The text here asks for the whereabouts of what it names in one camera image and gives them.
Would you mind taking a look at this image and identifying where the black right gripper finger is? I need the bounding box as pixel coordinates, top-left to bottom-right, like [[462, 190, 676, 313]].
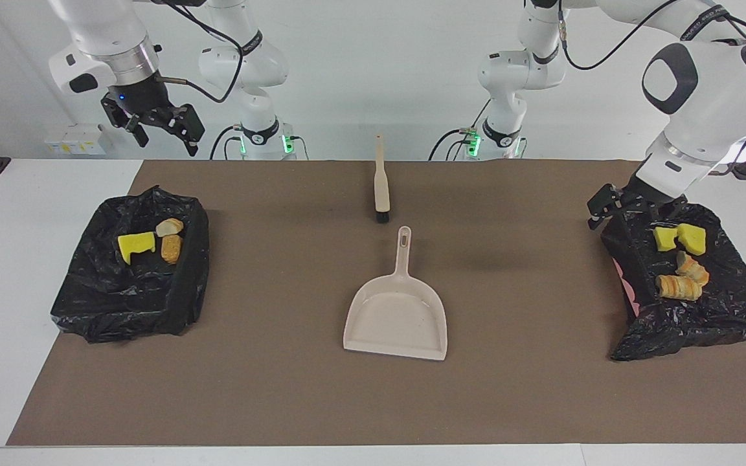
[[124, 115, 151, 148], [171, 103, 207, 158]]

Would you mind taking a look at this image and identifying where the large yellow sponge piece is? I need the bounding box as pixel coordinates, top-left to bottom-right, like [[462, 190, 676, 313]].
[[676, 223, 707, 256]]

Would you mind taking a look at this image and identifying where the small striped toy croissant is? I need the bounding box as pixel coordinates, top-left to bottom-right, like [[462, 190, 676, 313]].
[[675, 250, 711, 286]]

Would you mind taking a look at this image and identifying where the large striped toy croissant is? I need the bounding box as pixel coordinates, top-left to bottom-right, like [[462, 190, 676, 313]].
[[655, 274, 703, 302]]

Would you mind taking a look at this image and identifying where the notched yellow sponge piece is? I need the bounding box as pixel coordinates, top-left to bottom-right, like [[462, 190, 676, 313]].
[[117, 231, 157, 266]]

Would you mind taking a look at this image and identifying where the brown toy nugget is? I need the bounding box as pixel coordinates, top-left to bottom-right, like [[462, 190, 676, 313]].
[[161, 234, 184, 265]]

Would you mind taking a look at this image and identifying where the beige plastic dustpan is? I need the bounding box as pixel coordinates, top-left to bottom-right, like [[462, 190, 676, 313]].
[[343, 225, 449, 362]]

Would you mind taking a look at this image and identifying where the black bag lined pink bin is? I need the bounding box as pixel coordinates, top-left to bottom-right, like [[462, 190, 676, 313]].
[[601, 203, 746, 362]]

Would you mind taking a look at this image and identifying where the brown table mat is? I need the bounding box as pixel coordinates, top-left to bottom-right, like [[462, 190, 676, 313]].
[[5, 159, 746, 447]]

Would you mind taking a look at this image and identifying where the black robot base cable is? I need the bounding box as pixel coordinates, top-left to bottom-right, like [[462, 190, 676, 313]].
[[428, 126, 477, 161], [210, 125, 244, 161]]

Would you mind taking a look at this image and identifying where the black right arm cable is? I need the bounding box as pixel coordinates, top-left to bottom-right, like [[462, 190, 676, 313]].
[[153, 0, 245, 104]]

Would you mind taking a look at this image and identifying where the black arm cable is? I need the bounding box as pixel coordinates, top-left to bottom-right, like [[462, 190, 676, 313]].
[[153, 0, 245, 104], [558, 0, 746, 177]]

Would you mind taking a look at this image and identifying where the white wall socket box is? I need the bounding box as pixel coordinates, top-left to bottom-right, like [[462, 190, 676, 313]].
[[44, 124, 107, 156]]

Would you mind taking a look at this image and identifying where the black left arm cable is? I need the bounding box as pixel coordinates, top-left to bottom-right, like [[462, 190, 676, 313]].
[[558, 0, 746, 177]]

